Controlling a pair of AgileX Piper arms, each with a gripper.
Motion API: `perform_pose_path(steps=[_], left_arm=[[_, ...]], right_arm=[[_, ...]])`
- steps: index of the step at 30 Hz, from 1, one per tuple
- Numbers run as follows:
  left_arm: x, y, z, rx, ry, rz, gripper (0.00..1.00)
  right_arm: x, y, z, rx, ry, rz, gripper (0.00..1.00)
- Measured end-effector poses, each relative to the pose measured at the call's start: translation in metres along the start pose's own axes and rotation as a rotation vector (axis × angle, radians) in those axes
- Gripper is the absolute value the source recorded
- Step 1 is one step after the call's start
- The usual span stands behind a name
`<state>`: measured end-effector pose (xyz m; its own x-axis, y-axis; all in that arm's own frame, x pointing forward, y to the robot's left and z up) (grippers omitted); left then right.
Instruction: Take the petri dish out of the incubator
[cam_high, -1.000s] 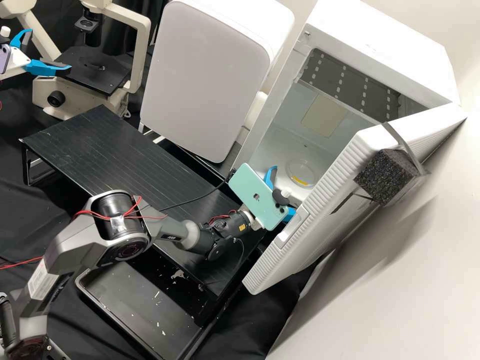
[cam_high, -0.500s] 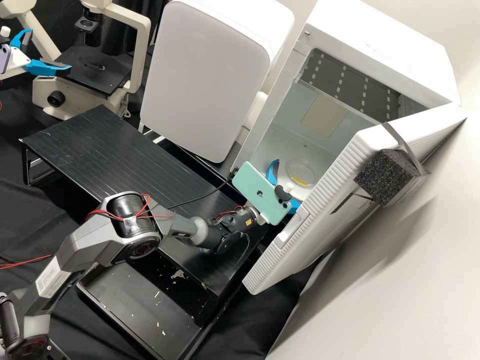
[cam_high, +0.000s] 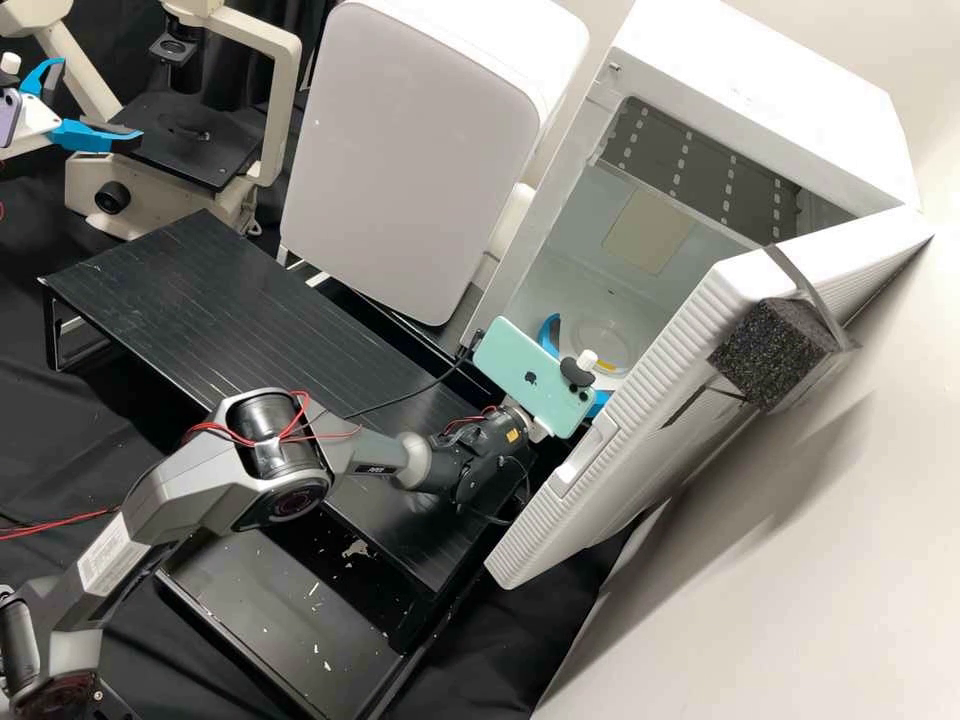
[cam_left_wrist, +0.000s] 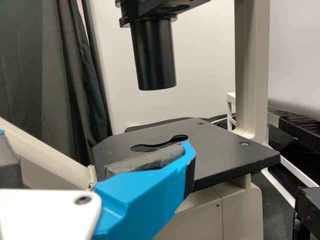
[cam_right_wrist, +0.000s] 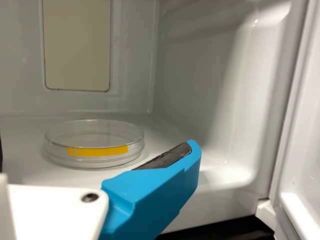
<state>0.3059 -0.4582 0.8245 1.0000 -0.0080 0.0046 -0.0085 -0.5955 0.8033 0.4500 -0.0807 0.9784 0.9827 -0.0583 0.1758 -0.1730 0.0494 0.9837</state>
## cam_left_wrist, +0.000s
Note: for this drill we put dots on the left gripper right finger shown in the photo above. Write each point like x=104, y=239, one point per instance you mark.
x=140, y=197

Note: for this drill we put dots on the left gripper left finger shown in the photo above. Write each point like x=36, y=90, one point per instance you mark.
x=10, y=172

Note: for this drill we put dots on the cream microscope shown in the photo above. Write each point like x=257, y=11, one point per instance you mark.
x=225, y=150

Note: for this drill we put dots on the black platform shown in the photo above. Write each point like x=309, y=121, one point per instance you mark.
x=305, y=135

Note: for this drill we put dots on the white box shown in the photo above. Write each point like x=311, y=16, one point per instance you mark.
x=295, y=106

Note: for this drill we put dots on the white frame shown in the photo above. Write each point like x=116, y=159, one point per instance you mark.
x=231, y=110

